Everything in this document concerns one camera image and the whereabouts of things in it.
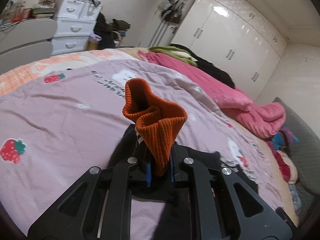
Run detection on black sweater orange cuffs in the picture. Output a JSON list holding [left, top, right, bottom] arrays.
[[107, 77, 259, 240]]

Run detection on black clothing on bed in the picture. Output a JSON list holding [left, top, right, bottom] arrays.
[[170, 43, 235, 89]]

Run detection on dark clothes pile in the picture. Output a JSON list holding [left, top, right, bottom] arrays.
[[93, 13, 131, 50]]

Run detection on red patterned pillow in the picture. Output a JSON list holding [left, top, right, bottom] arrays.
[[266, 141, 298, 184]]

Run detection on striped colourful pillow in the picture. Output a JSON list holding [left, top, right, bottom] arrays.
[[271, 126, 299, 150]]

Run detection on hot pink blanket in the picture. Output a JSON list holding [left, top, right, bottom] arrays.
[[138, 51, 286, 139]]

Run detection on pink strawberry print quilt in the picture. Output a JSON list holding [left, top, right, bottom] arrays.
[[0, 49, 286, 240]]

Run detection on grey quilted headboard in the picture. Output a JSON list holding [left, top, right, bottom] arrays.
[[274, 97, 319, 223]]

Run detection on green blanket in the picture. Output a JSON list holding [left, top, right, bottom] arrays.
[[148, 46, 198, 67]]

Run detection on grey chair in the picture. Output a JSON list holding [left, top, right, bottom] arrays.
[[1, 18, 57, 74]]

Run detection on white glossy wardrobe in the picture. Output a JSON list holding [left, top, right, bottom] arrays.
[[172, 0, 287, 100]]

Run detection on white drawer chest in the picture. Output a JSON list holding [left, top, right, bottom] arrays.
[[51, 0, 101, 55]]

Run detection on bags hanging on door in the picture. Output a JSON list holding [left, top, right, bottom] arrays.
[[158, 0, 185, 24]]

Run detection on cluttered desk items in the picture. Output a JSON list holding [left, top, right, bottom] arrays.
[[1, 0, 102, 33]]

